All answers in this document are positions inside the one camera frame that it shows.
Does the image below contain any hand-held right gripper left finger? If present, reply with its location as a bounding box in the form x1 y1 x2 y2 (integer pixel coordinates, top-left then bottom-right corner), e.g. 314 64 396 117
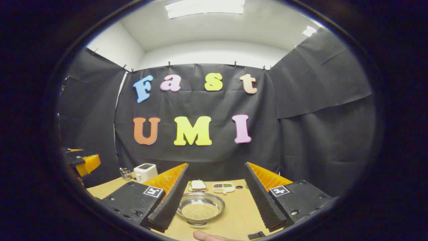
100 163 190 233

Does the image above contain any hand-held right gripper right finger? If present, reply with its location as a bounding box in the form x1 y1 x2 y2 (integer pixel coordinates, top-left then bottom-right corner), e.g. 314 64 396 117
244 162 333 232

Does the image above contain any steel pot with beans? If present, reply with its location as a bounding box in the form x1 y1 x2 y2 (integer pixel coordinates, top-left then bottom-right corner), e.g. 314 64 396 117
176 192 225 226

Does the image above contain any white rectangular plate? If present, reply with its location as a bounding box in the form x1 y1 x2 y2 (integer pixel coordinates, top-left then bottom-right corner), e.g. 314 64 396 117
188 181 209 192

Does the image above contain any white toaster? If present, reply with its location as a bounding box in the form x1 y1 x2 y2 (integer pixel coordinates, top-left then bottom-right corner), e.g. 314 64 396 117
133 163 158 183

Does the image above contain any white divided dish with beans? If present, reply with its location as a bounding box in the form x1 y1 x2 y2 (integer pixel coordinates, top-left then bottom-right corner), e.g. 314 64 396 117
212 182 235 195

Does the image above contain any black backdrop cloth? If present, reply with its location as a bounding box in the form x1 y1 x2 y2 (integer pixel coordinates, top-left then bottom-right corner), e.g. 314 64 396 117
57 28 377 198

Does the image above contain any large ceiling light panel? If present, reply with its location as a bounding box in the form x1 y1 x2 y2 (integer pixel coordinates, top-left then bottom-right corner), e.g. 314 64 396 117
165 0 245 19

